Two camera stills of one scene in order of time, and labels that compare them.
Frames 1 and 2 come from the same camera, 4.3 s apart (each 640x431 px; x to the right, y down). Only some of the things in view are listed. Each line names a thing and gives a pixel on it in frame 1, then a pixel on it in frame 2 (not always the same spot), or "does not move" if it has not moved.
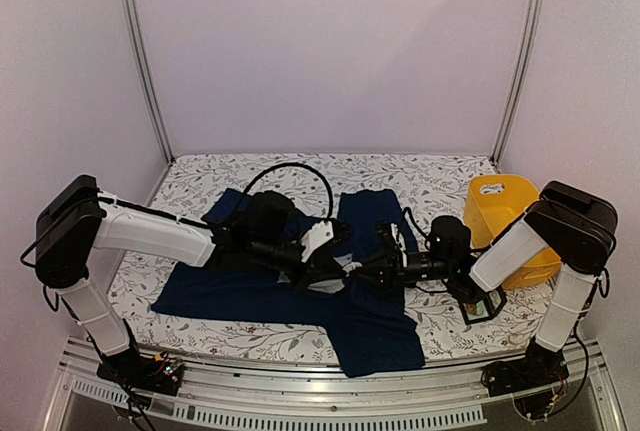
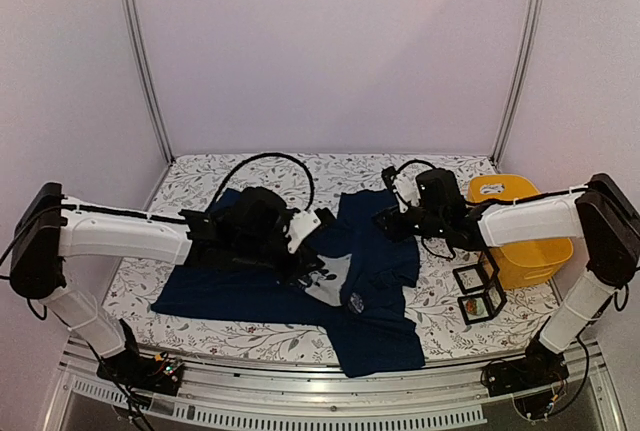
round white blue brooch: x=351 y=266 to x=355 y=303
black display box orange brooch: x=484 y=307 does not move
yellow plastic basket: x=491 y=204 does not move
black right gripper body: x=397 y=277 to x=402 y=233
